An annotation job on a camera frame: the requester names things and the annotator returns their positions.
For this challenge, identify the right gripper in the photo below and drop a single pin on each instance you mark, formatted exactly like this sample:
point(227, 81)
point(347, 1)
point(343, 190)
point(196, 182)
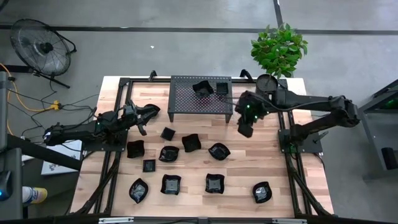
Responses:
point(246, 130)

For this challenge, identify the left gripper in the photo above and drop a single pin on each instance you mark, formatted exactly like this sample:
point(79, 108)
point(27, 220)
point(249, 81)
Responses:
point(136, 119)

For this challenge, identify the black wavy square plate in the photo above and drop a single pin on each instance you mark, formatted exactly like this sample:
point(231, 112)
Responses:
point(191, 143)
point(202, 89)
point(171, 184)
point(135, 149)
point(214, 183)

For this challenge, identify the small black square plate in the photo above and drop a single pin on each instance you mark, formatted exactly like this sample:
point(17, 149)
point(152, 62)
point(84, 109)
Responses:
point(149, 165)
point(222, 88)
point(168, 133)

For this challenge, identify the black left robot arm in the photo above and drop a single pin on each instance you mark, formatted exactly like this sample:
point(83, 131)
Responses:
point(74, 133)

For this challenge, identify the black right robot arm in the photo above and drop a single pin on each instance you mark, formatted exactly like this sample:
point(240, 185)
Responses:
point(311, 104)

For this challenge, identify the black perforated metal stand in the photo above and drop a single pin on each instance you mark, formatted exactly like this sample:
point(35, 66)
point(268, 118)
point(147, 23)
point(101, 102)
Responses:
point(199, 107)

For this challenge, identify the black clamp lever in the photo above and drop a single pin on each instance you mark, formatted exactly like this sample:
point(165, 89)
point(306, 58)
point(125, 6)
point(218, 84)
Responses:
point(321, 136)

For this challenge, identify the potted green plant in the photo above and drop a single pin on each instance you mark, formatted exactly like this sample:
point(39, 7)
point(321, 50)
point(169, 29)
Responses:
point(278, 49)

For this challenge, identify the white printed booklet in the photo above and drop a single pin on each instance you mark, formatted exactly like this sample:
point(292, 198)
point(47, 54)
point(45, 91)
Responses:
point(62, 161)

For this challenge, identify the black metal beam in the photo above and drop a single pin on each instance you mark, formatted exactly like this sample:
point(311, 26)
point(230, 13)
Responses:
point(37, 152)

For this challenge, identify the black floor fan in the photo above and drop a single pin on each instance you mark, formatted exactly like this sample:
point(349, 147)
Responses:
point(40, 46)

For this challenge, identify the grey metal cart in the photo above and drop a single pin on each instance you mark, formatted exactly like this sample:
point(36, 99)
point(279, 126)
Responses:
point(15, 183)
point(374, 130)

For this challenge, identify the yellow white spray can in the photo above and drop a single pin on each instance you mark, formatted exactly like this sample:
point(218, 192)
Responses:
point(34, 195)

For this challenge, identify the black rounded device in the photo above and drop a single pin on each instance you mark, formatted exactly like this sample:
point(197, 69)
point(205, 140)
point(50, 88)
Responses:
point(390, 158)
point(5, 183)

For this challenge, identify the black control box green lights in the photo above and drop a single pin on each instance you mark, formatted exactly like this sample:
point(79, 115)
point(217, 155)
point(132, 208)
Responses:
point(391, 103)

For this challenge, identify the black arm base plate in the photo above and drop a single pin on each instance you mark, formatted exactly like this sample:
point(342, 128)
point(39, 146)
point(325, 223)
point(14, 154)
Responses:
point(314, 147)
point(122, 146)

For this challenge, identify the black table frame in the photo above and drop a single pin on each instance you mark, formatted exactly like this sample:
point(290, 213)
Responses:
point(289, 174)

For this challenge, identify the silver metal bracket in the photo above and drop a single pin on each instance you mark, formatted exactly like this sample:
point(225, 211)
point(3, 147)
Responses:
point(289, 221)
point(115, 220)

